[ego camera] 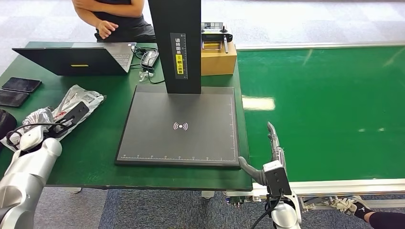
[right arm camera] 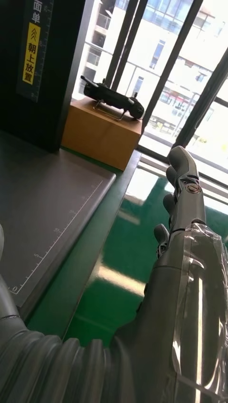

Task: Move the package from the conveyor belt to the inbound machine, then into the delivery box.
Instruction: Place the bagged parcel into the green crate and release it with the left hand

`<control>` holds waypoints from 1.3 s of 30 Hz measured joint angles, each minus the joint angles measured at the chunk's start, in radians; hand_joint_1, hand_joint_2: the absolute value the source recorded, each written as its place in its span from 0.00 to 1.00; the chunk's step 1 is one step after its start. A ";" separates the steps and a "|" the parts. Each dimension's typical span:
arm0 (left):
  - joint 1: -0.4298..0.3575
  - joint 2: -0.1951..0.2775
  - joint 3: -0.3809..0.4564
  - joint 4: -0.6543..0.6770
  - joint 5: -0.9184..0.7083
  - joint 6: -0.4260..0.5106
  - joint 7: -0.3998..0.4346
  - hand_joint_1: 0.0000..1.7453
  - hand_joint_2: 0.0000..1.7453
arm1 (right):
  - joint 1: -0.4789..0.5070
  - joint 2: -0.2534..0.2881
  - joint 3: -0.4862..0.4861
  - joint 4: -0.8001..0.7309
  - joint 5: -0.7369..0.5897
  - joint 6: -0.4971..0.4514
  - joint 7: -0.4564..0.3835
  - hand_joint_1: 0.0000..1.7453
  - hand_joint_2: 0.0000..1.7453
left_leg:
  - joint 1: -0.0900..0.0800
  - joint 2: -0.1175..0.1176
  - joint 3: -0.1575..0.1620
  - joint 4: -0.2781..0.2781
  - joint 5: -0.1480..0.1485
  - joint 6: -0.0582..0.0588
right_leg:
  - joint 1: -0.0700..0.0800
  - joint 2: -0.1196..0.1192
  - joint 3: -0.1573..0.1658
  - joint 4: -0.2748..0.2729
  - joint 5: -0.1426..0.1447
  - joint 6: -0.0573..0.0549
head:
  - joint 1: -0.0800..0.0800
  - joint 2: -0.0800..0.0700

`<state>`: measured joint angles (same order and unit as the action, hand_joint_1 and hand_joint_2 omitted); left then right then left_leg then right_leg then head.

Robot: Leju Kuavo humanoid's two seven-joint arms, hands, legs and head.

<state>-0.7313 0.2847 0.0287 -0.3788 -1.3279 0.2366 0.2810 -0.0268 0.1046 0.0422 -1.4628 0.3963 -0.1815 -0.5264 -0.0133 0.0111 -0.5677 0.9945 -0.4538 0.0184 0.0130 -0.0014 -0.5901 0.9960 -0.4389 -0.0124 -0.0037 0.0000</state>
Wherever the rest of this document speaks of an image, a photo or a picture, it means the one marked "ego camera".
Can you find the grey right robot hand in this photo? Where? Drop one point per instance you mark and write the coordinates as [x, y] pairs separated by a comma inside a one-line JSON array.
[[253, 173]]

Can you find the white plastic mailer package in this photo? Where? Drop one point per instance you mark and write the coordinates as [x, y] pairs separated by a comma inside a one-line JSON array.
[[85, 96]]

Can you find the black inbound scanning machine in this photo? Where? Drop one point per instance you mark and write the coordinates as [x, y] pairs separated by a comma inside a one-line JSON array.
[[202, 132]]

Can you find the green conveyor belt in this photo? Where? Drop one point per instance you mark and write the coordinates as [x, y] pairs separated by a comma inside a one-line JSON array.
[[332, 110]]

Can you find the brown cardboard box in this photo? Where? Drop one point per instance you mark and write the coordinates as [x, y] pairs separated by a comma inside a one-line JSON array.
[[218, 61]]

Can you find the black delivery box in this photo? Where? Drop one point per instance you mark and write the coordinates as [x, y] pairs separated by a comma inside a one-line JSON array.
[[6, 121]]

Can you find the white table foot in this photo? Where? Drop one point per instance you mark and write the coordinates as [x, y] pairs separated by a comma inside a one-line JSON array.
[[208, 194], [76, 190]]

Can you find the person's white shoe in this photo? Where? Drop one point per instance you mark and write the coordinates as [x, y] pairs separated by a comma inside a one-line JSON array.
[[345, 205]]

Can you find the person's leg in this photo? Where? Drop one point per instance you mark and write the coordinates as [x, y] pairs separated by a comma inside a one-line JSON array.
[[386, 219]]

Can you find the black remote controller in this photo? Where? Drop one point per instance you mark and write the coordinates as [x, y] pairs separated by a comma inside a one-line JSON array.
[[215, 36]]

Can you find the clear plastic piece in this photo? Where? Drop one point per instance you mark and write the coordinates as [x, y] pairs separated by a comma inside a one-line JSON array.
[[145, 75]]

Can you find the grey power adapter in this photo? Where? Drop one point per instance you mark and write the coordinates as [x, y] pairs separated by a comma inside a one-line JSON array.
[[149, 59]]

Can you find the dark grey laptop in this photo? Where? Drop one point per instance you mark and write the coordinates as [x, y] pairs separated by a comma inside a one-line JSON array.
[[72, 61]]

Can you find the black smartphone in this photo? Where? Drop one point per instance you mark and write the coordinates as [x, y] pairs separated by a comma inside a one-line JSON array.
[[12, 98], [21, 84]]

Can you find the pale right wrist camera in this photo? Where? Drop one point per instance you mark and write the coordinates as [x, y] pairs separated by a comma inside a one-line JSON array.
[[277, 177]]

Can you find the aluminium conveyor frame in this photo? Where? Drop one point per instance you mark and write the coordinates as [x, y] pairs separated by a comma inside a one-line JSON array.
[[348, 187]]

